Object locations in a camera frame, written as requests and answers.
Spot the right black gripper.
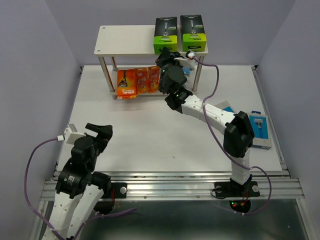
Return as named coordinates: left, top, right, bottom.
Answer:
left=156, top=45, right=187, bottom=92

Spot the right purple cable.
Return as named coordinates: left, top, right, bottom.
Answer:
left=196, top=56, right=273, bottom=216

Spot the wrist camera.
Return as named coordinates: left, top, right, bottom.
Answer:
left=173, top=51, right=197, bottom=71
left=56, top=123, right=85, bottom=145

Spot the purple cable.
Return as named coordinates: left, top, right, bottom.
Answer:
left=196, top=56, right=273, bottom=216
left=23, top=136, right=138, bottom=240

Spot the orange razor bag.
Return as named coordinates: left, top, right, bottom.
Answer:
left=148, top=66, right=160, bottom=93
left=135, top=67, right=150, bottom=94

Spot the blue blister razor pack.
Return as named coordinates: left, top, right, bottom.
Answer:
left=182, top=66, right=191, bottom=76

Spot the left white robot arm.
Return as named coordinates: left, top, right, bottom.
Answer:
left=42, top=123, right=113, bottom=240

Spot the white two-tier shelf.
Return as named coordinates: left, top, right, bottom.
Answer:
left=93, top=24, right=209, bottom=100

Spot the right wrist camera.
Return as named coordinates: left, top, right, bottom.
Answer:
left=173, top=51, right=197, bottom=71

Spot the orange razor bag bottom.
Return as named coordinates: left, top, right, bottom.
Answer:
left=135, top=67, right=150, bottom=94

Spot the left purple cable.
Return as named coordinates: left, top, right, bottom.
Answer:
left=23, top=136, right=138, bottom=240

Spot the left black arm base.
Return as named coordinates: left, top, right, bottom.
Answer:
left=101, top=182, right=128, bottom=200

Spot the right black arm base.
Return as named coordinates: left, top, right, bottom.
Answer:
left=211, top=180, right=260, bottom=200

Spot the black green razor box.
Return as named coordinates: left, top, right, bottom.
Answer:
left=153, top=16, right=178, bottom=55
left=180, top=14, right=207, bottom=52

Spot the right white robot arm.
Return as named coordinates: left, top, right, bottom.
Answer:
left=155, top=47, right=255, bottom=195

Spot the orange razor bag top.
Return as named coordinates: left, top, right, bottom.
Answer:
left=148, top=66, right=160, bottom=93

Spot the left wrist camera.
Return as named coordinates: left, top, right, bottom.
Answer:
left=56, top=123, right=85, bottom=145

